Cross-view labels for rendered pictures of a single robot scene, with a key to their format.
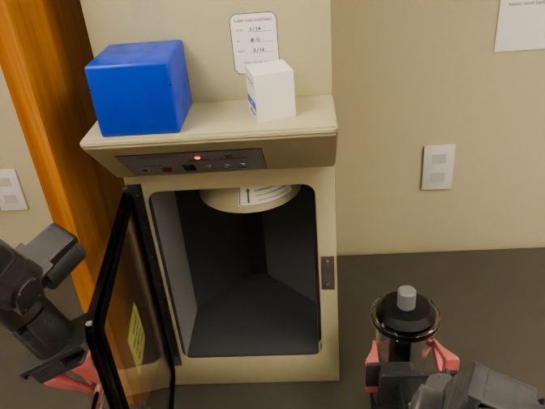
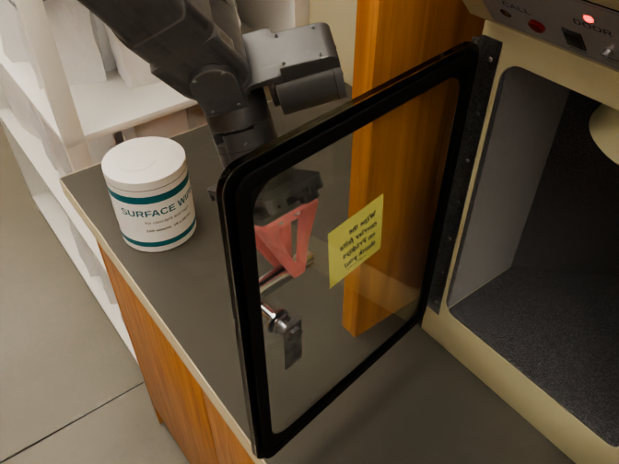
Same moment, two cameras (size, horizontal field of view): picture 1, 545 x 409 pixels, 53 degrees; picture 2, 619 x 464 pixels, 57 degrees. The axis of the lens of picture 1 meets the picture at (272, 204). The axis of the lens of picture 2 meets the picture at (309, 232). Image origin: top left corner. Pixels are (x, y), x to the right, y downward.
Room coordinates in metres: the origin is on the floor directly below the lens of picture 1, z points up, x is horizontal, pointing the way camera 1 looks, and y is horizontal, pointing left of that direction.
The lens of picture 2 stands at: (0.27, -0.06, 1.61)
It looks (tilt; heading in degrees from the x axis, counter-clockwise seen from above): 42 degrees down; 48
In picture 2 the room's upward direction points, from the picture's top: straight up
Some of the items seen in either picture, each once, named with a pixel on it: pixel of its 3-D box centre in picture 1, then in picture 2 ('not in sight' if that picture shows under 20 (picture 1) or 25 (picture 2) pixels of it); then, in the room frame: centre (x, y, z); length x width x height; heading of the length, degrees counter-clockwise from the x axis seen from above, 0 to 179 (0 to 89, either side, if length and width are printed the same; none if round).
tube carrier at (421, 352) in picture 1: (401, 360); not in sight; (0.65, -0.19, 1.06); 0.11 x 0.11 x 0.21
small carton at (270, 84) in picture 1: (270, 90); not in sight; (0.67, -0.01, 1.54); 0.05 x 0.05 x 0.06; 12
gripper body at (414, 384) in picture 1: (417, 400); not in sight; (0.54, -0.18, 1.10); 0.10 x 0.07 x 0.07; 85
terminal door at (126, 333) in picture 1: (142, 357); (356, 269); (0.58, 0.21, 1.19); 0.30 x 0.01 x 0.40; 2
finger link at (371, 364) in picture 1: (386, 363); not in sight; (0.61, -0.16, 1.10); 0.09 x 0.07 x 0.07; 175
